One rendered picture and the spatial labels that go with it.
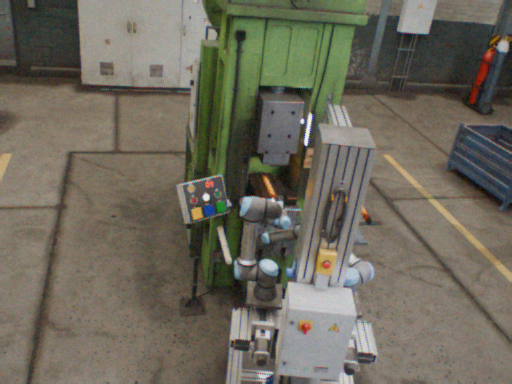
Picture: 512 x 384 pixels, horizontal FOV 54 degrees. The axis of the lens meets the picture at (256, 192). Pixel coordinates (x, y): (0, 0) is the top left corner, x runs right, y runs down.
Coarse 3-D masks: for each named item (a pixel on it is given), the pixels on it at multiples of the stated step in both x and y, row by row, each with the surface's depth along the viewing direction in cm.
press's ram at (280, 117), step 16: (272, 96) 363; (288, 96) 367; (256, 112) 373; (272, 112) 358; (288, 112) 360; (256, 128) 373; (272, 128) 364; (288, 128) 367; (256, 144) 373; (272, 144) 370; (288, 144) 373
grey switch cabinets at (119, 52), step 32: (96, 0) 782; (128, 0) 791; (160, 0) 803; (192, 0) 814; (96, 32) 805; (128, 32) 814; (160, 32) 827; (192, 32) 839; (96, 64) 829; (128, 64) 840; (160, 64) 851
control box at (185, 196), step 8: (216, 176) 369; (184, 184) 353; (192, 184) 357; (200, 184) 360; (216, 184) 368; (184, 192) 353; (192, 192) 356; (200, 192) 360; (208, 192) 364; (224, 192) 372; (184, 200) 353; (200, 200) 360; (208, 200) 363; (216, 200) 367; (224, 200) 371; (184, 208) 356; (192, 208) 356; (184, 216) 358; (208, 216) 363
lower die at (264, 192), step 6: (252, 174) 426; (258, 174) 425; (270, 174) 427; (252, 180) 416; (258, 180) 416; (270, 180) 418; (252, 186) 408; (258, 186) 408; (264, 186) 408; (276, 186) 410; (258, 192) 400; (264, 192) 399; (276, 192) 401; (270, 198) 393
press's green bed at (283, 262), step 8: (240, 248) 444; (264, 256) 413; (272, 256) 415; (280, 256) 417; (288, 256) 418; (280, 264) 421; (288, 264) 422; (280, 272) 429; (240, 280) 444; (280, 280) 430; (240, 288) 443
